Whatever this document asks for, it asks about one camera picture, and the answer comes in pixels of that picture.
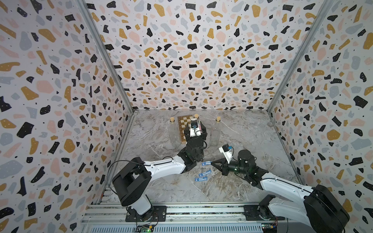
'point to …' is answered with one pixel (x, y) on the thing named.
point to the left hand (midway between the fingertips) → (197, 123)
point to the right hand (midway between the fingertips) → (213, 164)
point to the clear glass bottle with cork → (215, 134)
